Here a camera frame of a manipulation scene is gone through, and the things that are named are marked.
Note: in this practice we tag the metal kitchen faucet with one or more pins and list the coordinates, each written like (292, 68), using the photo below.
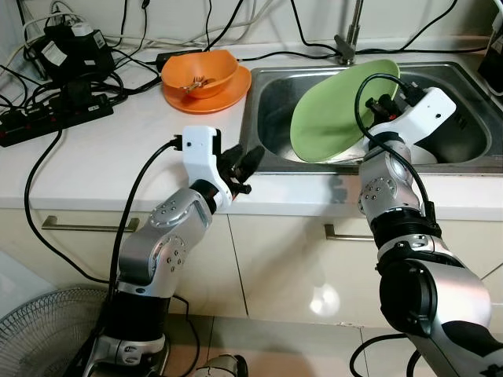
(347, 47)

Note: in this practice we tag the stainless steel sink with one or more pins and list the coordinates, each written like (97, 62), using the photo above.
(271, 118)

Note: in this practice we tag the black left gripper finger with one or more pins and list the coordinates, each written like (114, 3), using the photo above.
(251, 165)
(234, 155)

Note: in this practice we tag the grey floor fan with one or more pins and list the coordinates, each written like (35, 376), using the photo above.
(47, 330)

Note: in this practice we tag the white kitchen base cabinet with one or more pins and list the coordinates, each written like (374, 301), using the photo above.
(275, 259)

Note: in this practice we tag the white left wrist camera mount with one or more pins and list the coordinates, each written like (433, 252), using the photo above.
(200, 153)

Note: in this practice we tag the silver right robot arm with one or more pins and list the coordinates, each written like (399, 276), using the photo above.
(393, 196)

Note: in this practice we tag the black power strip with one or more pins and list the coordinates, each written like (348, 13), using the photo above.
(55, 118)

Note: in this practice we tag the orange bowl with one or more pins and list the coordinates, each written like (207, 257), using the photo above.
(222, 67)

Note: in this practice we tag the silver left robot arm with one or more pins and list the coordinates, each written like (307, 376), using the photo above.
(165, 236)

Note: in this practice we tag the brownish metal fork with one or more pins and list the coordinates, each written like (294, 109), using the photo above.
(200, 82)

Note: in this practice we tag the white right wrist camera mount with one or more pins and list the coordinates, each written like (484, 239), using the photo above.
(424, 114)

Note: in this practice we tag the light green plate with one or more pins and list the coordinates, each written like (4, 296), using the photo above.
(330, 118)

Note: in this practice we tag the black slatted appliance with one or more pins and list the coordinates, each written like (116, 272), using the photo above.
(495, 63)

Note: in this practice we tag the bulky black power adapter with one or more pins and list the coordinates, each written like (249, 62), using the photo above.
(78, 51)

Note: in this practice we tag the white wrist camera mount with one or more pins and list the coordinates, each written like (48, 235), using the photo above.
(200, 153)
(424, 114)

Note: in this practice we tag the orange plate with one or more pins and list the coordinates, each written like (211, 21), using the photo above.
(236, 100)

